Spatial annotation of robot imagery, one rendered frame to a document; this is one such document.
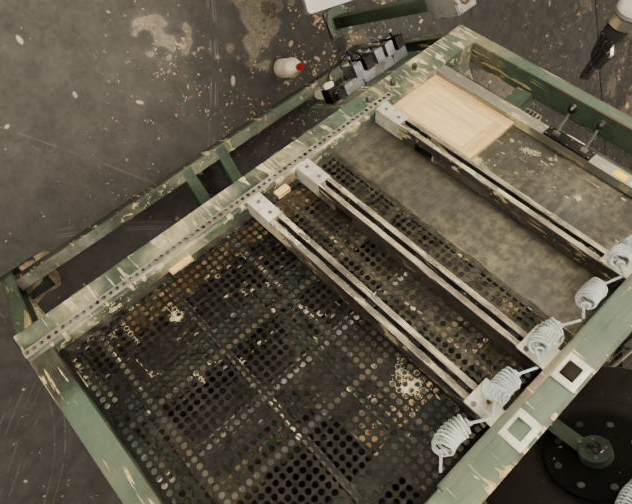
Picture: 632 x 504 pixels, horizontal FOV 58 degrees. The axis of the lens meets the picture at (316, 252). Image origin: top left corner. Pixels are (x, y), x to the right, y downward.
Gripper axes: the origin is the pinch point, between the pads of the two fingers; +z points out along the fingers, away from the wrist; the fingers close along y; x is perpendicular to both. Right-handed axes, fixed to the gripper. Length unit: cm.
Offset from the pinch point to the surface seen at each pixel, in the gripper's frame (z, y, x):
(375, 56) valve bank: 32, 28, 71
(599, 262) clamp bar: 15, -67, -3
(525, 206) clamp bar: 20, -46, 18
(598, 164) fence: 21.3, -23.3, -11.5
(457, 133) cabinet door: 31.9, -7.8, 37.2
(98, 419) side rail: 31, -129, 146
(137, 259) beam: 37, -75, 148
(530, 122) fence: 26.3, -2.9, 10.0
